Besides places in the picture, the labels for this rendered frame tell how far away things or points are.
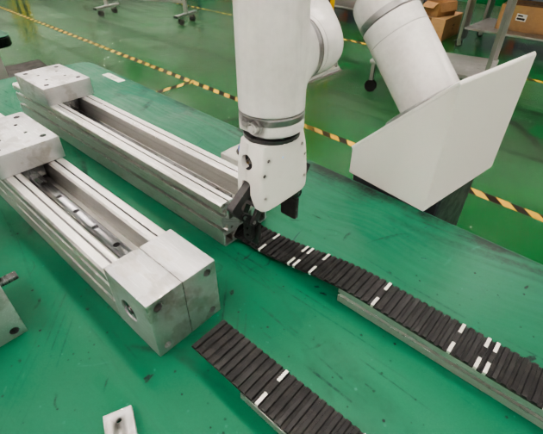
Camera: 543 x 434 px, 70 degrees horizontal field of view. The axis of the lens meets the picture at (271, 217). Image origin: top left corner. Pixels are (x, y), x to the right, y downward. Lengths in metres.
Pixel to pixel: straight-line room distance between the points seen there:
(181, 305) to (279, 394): 0.15
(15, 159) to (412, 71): 0.71
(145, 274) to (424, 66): 0.60
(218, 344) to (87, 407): 0.16
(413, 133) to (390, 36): 0.20
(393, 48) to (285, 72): 0.40
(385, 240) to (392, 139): 0.19
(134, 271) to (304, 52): 0.32
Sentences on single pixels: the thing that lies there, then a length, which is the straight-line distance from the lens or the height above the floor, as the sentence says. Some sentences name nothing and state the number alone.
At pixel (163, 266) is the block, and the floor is 0.87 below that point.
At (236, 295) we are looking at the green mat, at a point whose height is 0.78.
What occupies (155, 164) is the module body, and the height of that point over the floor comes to 0.86.
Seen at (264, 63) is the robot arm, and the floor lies 1.08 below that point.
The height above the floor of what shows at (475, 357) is 0.81.
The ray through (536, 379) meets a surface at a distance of 0.54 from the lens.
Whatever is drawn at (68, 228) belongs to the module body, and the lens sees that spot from 0.61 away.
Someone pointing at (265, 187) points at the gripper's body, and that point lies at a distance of 0.51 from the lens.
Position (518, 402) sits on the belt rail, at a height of 0.79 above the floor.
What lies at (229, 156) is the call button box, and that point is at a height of 0.84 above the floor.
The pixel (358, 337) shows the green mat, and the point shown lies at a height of 0.78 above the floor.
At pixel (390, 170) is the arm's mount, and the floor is 0.83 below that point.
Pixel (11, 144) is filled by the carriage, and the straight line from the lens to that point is 0.80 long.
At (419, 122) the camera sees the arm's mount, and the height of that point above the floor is 0.94.
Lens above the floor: 1.21
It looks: 38 degrees down
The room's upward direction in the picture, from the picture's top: straight up
